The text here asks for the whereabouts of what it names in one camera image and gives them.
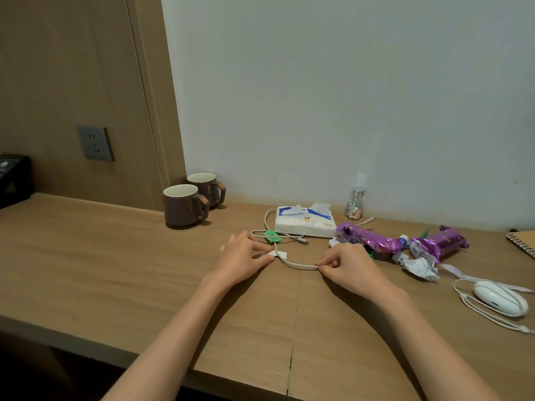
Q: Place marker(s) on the person's left hand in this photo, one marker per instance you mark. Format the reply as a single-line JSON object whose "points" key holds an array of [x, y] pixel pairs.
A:
{"points": [[238, 258]]}

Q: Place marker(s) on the person's right hand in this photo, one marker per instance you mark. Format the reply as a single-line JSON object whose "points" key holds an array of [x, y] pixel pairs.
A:
{"points": [[355, 271]]}

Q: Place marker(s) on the person's left thumb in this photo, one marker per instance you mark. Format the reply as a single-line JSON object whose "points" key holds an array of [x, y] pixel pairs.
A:
{"points": [[265, 261]]}

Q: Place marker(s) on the person's right thumb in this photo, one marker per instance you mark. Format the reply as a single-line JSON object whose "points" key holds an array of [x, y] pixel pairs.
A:
{"points": [[327, 269]]}

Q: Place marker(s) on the person's left forearm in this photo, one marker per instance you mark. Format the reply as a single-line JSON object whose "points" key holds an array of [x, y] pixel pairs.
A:
{"points": [[167, 350]]}

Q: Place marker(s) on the person's right forearm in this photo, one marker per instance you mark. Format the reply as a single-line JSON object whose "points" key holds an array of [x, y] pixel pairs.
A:
{"points": [[430, 350]]}

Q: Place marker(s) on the crumpled purple foil wrapper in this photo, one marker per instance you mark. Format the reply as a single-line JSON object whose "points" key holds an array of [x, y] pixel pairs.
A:
{"points": [[368, 240]]}

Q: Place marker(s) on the white tissue pack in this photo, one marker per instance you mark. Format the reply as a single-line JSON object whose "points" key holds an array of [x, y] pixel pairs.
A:
{"points": [[305, 223]]}

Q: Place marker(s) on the small glass bottle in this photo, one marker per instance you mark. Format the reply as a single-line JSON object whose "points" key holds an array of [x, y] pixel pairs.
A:
{"points": [[355, 206]]}

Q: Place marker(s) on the crumpled white paper receipt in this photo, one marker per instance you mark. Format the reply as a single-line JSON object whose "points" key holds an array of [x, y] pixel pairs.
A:
{"points": [[420, 265]]}

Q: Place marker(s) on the brown ceramic mug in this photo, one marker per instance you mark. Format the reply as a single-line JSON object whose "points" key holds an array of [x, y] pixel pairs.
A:
{"points": [[184, 205], [206, 187]]}

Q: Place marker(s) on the purple foil snack packet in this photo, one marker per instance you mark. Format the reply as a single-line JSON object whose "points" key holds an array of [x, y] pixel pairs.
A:
{"points": [[441, 242]]}

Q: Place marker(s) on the white paper strip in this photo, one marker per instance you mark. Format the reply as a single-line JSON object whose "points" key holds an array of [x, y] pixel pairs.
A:
{"points": [[480, 279]]}

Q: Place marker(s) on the spiral notebook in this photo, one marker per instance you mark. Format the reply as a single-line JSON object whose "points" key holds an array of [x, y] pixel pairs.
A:
{"points": [[523, 241]]}

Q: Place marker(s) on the black box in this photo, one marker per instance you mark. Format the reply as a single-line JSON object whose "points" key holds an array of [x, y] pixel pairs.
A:
{"points": [[12, 179]]}

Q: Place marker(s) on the grey wall socket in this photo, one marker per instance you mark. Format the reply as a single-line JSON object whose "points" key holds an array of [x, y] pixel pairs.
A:
{"points": [[95, 143]]}

